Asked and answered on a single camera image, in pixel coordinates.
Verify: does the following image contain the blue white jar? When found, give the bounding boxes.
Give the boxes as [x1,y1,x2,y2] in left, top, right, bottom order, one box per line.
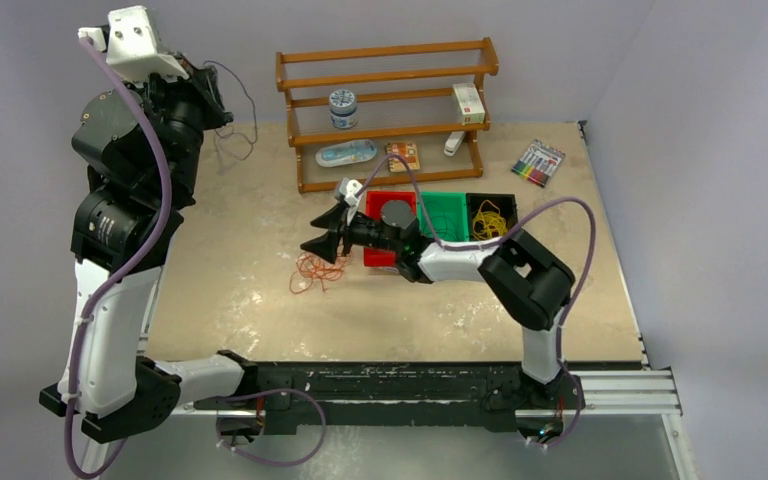
[328,89,358,129]

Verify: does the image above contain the white stapler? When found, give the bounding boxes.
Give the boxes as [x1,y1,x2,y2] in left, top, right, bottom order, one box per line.
[443,131,466,156]

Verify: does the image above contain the yellow cables in black bin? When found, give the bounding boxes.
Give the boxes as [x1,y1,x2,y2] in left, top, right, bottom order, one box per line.
[471,201,510,242]

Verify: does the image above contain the black plastic bin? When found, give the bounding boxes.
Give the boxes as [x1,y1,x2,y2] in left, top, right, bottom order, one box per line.
[466,193,519,241]

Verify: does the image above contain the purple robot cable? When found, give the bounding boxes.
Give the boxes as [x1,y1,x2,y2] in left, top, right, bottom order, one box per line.
[63,35,330,480]
[356,153,599,452]

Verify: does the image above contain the wooden three-tier shelf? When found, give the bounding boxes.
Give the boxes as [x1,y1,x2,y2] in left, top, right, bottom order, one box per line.
[275,37,499,193]

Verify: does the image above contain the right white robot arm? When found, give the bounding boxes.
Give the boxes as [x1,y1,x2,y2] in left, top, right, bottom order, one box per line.
[301,200,575,407]

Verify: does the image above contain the orange cable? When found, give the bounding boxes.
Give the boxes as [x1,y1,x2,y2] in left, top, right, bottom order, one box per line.
[289,250,353,295]

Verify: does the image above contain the red plastic bin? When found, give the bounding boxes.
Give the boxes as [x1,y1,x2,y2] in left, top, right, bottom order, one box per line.
[363,190,417,270]

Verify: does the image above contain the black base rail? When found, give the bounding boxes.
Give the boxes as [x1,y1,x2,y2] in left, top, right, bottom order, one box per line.
[194,361,585,443]

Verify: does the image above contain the white red box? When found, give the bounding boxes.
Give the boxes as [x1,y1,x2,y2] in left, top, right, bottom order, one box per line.
[452,83,486,125]

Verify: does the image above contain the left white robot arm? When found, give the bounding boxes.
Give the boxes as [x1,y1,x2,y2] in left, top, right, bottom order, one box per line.
[39,56,258,444]

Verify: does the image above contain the orange spiral notebook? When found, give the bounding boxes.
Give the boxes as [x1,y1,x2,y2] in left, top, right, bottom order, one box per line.
[385,141,421,173]

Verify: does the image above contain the green plastic bin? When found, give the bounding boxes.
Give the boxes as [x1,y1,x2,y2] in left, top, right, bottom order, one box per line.
[417,192,470,242]

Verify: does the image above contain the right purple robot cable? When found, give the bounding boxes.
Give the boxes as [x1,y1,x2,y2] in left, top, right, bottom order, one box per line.
[356,153,599,452]

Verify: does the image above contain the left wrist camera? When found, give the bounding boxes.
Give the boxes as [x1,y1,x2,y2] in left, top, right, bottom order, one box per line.
[78,5,191,84]

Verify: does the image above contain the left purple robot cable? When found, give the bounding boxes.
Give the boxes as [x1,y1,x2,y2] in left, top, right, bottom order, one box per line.
[63,35,330,480]

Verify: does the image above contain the blue correction tape package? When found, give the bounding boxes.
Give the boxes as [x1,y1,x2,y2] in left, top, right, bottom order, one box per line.
[315,139,378,168]

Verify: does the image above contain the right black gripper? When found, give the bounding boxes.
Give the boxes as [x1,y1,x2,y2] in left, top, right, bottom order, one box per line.
[302,202,402,265]

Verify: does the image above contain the coloured marker set pack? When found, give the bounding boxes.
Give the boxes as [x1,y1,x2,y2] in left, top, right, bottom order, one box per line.
[511,139,566,188]

